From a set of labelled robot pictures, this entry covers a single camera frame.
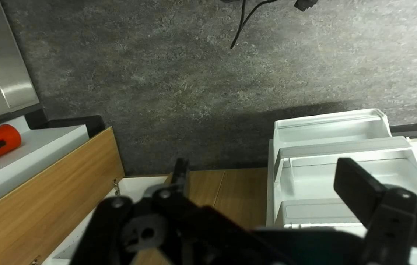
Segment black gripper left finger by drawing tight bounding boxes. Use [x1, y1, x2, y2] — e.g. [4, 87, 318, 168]
[69, 156, 287, 265]

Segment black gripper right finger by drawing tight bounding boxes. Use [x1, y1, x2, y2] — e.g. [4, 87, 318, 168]
[333, 156, 417, 265]

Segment large white door bin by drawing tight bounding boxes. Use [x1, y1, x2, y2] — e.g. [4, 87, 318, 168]
[265, 136, 417, 233]

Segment small white door bin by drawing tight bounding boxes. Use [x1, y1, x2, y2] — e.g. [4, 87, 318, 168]
[271, 108, 391, 150]

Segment white kitchen countertop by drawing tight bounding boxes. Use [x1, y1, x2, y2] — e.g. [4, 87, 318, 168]
[0, 124, 89, 218]

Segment long black floor tape strip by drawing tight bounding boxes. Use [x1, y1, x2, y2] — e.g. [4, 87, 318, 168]
[293, 0, 319, 14]

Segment wooden wall kitchen cabinet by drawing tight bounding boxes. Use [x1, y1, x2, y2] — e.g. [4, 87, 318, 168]
[0, 125, 126, 265]

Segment thin black loose cable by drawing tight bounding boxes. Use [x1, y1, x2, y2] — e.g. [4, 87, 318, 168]
[228, 0, 278, 50]

